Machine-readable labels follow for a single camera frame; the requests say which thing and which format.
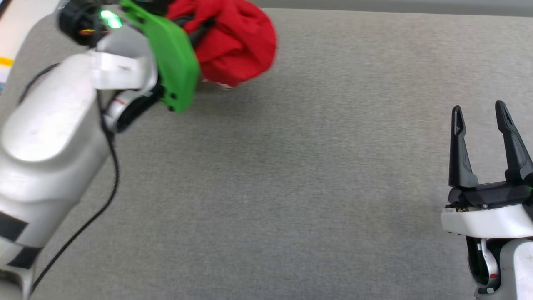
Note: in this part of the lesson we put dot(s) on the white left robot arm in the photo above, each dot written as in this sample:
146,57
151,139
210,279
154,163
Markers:
50,125

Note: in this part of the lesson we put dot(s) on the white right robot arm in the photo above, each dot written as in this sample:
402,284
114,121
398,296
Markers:
516,266

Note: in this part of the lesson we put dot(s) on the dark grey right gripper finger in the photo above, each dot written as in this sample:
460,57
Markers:
514,154
458,162

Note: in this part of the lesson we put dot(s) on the red garment with white sleeves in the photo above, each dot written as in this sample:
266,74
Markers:
237,41

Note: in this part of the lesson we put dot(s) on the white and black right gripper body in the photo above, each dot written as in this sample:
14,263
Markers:
491,218

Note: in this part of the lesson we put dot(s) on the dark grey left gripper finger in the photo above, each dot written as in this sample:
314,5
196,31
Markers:
199,28

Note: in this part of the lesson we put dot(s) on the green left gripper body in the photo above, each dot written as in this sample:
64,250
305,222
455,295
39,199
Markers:
175,62

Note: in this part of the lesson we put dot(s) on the white appliance with yellow label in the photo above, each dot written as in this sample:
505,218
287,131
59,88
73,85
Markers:
16,33

